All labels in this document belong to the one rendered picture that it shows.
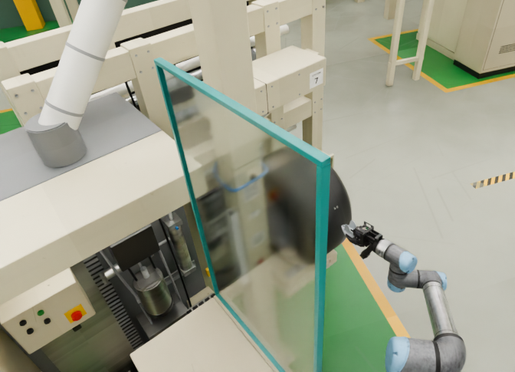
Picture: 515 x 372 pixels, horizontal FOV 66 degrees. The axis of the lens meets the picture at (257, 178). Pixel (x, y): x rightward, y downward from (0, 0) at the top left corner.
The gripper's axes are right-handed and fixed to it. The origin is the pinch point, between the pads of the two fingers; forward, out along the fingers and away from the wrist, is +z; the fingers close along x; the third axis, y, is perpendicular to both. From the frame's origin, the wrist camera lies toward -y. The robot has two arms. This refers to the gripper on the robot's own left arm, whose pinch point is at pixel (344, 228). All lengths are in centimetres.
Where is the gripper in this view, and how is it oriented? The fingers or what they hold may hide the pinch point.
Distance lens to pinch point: 184.5
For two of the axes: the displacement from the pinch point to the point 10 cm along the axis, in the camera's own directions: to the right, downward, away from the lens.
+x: -7.9, 4.4, -4.3
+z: -6.0, -3.7, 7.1
